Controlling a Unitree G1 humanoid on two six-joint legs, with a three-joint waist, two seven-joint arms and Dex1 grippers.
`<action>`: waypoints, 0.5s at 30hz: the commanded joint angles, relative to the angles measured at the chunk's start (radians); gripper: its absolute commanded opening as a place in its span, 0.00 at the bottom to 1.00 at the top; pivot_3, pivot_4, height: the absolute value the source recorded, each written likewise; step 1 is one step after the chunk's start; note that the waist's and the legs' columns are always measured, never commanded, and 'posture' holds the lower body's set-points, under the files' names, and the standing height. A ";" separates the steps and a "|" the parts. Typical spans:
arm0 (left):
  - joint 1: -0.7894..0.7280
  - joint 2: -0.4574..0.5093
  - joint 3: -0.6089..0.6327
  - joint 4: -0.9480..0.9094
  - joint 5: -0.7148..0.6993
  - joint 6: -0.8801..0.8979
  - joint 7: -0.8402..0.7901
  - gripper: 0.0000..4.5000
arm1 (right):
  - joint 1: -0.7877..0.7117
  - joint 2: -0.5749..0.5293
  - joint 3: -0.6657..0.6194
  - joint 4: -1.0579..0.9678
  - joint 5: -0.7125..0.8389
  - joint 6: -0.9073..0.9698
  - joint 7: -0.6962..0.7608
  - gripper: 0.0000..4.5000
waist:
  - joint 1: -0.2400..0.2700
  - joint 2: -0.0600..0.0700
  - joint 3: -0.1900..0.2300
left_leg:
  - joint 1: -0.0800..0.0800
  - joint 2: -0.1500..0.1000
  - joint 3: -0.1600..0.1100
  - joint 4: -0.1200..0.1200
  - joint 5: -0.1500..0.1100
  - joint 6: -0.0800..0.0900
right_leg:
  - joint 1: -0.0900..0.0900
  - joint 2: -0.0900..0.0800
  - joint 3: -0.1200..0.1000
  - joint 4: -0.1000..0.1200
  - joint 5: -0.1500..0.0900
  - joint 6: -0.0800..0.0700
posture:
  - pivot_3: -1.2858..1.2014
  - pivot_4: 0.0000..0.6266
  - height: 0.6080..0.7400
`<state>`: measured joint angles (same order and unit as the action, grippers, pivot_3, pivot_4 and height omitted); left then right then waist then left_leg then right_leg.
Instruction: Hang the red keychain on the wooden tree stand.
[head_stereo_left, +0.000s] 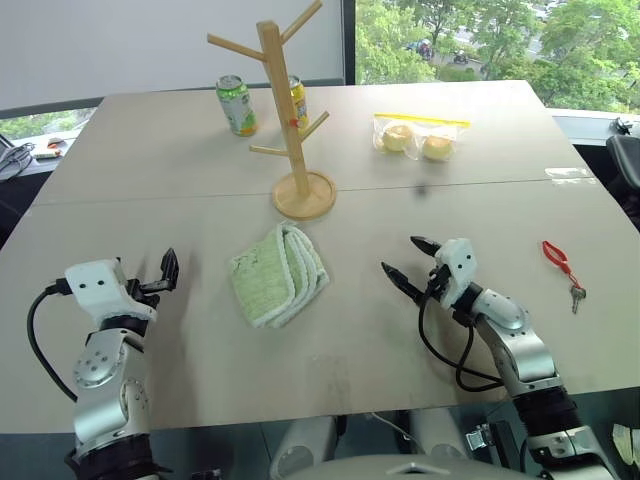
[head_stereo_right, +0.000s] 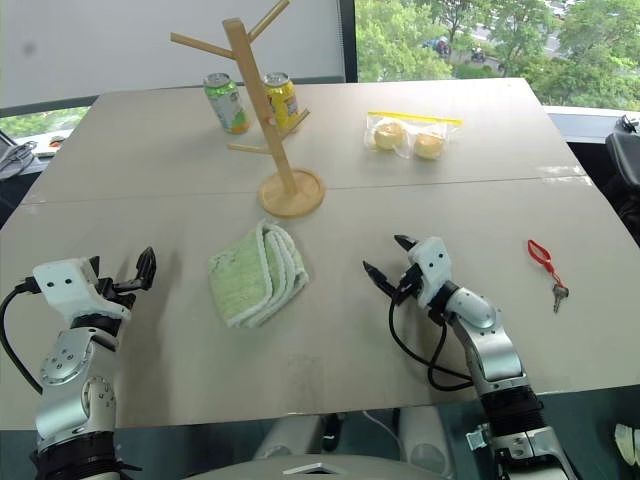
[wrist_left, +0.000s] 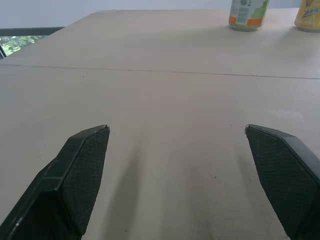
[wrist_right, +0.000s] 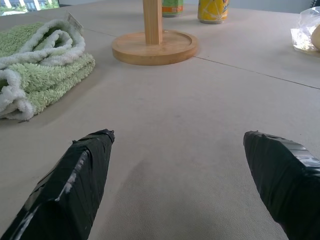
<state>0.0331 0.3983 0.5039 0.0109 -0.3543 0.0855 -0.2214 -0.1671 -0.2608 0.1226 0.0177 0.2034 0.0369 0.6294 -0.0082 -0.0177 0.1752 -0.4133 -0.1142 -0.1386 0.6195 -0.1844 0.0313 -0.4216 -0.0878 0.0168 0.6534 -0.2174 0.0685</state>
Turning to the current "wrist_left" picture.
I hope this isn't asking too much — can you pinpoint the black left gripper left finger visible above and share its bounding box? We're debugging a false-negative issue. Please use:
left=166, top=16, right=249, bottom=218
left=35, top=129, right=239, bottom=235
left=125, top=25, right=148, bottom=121
left=0, top=124, right=111, bottom=240

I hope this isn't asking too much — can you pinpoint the green and orange drink can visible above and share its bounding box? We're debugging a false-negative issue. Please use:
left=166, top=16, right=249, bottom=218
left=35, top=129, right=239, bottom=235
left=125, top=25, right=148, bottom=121
left=228, top=0, right=270, bottom=32

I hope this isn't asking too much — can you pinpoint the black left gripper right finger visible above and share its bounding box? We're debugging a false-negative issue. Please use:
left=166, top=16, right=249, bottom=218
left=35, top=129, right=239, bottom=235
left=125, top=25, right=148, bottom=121
left=244, top=123, right=320, bottom=240

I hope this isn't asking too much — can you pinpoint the dark window frame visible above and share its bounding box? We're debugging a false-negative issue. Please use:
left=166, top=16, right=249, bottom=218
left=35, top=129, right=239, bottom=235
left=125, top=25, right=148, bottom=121
left=0, top=26, right=67, bottom=60

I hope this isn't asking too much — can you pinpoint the yellow drink can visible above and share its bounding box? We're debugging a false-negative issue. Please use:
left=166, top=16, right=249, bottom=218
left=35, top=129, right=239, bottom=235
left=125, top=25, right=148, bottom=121
left=293, top=0, right=320, bottom=33

